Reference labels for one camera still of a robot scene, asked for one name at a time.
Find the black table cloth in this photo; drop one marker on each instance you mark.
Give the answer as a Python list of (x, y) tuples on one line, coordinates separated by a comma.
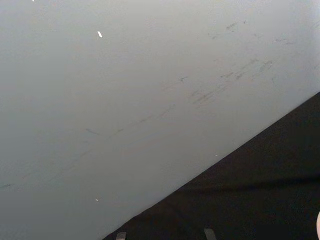
[(250, 187)]

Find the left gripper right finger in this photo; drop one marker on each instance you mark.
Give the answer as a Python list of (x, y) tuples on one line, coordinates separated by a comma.
[(210, 235)]

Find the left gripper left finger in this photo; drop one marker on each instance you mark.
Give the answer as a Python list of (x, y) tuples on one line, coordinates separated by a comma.
[(121, 236)]

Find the white round bowl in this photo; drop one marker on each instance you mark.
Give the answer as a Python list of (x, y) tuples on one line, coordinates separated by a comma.
[(318, 222)]

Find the pale plain wall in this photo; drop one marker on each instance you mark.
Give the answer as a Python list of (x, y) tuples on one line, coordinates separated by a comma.
[(100, 100)]

